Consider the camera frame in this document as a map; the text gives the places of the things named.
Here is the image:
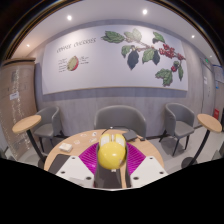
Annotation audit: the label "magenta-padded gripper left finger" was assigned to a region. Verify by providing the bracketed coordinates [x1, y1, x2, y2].
[54, 142, 113, 191]

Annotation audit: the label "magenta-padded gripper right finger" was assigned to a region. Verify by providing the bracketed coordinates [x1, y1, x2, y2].
[120, 142, 169, 191]

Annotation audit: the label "small white box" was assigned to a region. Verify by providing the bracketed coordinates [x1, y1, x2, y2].
[58, 142, 74, 154]

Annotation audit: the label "dark flat case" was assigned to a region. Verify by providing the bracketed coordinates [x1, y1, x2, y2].
[122, 129, 140, 141]

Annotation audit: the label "round wooden side table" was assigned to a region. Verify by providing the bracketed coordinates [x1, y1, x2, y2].
[11, 114, 48, 164]
[181, 113, 223, 169]

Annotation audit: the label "round ceiling lights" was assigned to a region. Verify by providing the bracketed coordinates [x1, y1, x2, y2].
[25, 8, 197, 49]

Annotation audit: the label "coffee plant wall mural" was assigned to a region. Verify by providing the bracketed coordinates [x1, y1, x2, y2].
[41, 24, 190, 96]

